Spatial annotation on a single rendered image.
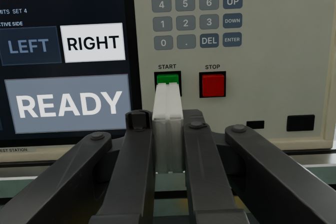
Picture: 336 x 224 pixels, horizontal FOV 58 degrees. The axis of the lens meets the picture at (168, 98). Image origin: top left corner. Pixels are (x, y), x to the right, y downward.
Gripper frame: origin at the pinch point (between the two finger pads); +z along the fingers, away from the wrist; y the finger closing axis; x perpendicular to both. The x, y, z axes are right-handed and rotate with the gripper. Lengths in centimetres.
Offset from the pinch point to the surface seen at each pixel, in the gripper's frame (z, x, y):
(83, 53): 8.2, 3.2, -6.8
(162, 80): 7.7, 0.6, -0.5
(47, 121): 8.2, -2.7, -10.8
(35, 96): 8.2, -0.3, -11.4
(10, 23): 8.2, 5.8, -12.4
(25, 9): 8.2, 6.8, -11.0
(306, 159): 6.4, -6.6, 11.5
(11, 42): 8.2, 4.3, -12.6
